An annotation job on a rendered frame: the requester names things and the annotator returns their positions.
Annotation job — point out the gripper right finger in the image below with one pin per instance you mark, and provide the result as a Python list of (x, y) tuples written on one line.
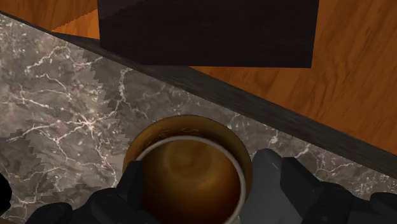
[(297, 198)]

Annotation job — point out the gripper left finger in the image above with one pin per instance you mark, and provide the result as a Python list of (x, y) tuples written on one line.
[(118, 204)]

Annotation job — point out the brown ceramic cup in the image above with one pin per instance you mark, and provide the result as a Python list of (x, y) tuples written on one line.
[(189, 173)]

